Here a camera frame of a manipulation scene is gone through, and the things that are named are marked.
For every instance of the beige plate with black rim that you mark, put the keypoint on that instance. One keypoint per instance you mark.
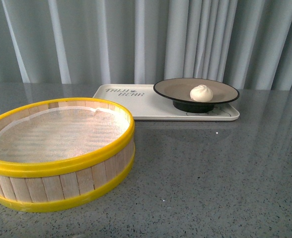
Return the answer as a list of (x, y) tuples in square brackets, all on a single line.
[(178, 90)]

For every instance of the white steamed bun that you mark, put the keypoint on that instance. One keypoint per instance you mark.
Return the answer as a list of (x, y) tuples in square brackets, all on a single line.
[(201, 93)]

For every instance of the white bear print tray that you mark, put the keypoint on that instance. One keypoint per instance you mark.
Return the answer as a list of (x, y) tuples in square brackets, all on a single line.
[(144, 104)]

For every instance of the white steamer cloth liner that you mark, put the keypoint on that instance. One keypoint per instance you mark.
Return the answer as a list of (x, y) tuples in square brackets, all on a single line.
[(60, 133)]

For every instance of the yellow rimmed wooden steamer basket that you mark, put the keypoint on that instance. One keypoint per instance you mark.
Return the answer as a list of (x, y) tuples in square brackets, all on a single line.
[(63, 184)]

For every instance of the grey pleated curtain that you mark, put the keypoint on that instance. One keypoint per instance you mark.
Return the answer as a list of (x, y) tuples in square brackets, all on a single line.
[(244, 43)]

